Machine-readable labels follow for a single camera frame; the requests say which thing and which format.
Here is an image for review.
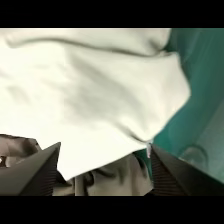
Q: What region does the brown garment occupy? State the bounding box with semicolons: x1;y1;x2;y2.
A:
0;133;155;197

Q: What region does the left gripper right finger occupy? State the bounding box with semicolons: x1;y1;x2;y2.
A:
150;143;224;197

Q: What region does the white T-shirt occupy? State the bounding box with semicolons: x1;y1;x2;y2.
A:
0;27;192;182

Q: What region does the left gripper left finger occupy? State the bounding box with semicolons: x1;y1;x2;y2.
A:
0;141;62;197

